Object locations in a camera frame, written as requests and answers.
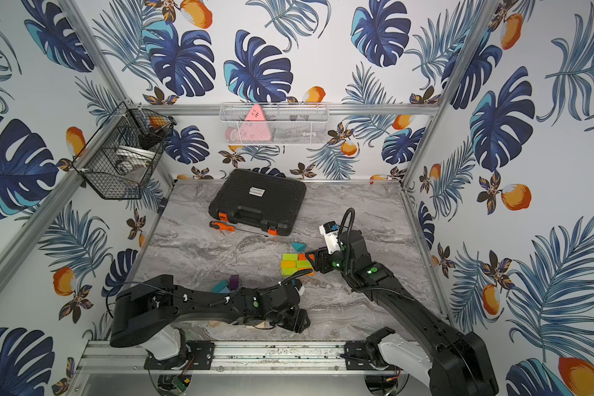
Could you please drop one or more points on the natural wood rectangular block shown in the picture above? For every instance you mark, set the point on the natural wood rectangular block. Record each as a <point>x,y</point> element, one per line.
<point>262,326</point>

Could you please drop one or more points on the white mesh wall basket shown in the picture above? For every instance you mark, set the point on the white mesh wall basket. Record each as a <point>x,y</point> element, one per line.
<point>290,123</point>

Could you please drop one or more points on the light green narrow block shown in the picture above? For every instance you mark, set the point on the light green narrow block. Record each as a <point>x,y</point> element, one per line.
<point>303,265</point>

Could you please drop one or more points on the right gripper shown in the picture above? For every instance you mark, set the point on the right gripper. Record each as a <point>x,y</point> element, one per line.
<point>321,257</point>

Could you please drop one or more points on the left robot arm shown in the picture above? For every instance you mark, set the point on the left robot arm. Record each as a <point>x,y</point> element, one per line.
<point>145,313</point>

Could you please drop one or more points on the teal triangle block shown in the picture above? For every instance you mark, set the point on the teal triangle block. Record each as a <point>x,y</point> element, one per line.
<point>299,247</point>

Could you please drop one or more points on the black plastic tool case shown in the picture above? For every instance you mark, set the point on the black plastic tool case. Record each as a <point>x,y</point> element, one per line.
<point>266,202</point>

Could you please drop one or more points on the aluminium front rail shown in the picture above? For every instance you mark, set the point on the aluminium front rail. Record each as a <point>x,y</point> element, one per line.
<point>235,358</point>

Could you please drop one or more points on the pink triangle card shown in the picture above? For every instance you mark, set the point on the pink triangle card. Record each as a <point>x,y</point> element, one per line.
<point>254,128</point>

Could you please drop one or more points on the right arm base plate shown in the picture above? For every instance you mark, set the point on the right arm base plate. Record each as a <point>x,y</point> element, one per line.
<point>364,356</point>

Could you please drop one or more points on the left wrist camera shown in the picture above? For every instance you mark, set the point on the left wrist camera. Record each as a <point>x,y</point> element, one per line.
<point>298,286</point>

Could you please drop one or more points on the black wire basket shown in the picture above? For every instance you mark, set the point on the black wire basket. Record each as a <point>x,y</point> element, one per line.
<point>119,161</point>

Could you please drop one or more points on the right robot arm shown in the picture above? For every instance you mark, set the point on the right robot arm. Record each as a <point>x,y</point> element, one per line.
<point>442,358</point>

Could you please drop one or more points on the orange handled screwdriver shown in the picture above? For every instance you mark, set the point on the orange handled screwdriver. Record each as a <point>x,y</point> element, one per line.
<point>224,227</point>

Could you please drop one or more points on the orange rectangular block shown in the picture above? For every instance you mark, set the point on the orange rectangular block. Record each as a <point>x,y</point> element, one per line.
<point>308,271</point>

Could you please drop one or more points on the teal rectangular block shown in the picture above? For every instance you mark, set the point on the teal rectangular block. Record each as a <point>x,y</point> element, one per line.
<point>221,287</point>

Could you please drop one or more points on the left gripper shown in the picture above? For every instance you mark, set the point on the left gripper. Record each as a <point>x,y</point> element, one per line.
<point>291,295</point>

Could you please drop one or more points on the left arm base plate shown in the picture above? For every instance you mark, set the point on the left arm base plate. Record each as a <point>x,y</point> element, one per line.
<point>196,355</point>

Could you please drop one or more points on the purple block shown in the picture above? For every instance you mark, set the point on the purple block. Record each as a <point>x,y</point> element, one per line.
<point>234,282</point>

